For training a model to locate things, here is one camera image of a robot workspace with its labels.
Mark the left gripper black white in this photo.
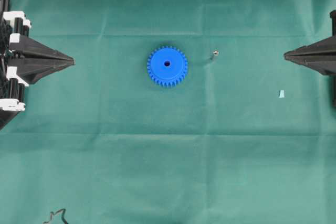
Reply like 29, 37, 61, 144
1, 11, 75, 111

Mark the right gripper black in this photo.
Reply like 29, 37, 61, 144
284, 10, 335, 107

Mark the blue plastic gear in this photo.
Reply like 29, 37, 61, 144
146, 46, 188, 87

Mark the light blue tape piece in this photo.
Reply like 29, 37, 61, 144
279, 90, 285, 99

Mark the green cloth mat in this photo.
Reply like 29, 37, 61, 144
1, 0, 335, 223

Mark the black cable at bottom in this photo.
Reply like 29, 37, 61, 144
43, 202, 67, 224

